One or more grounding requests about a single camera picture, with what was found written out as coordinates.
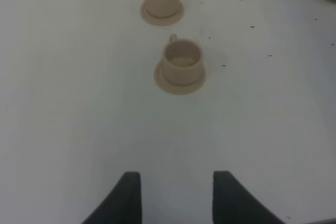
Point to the beige cup saucer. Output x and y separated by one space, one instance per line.
175 89
165 21

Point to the near beige teacup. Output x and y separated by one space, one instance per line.
182 61

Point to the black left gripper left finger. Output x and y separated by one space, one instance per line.
122 205

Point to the far beige cup saucer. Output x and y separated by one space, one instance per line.
165 21

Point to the near beige cup saucer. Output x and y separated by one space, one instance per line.
175 89

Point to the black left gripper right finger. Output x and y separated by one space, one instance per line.
233 203

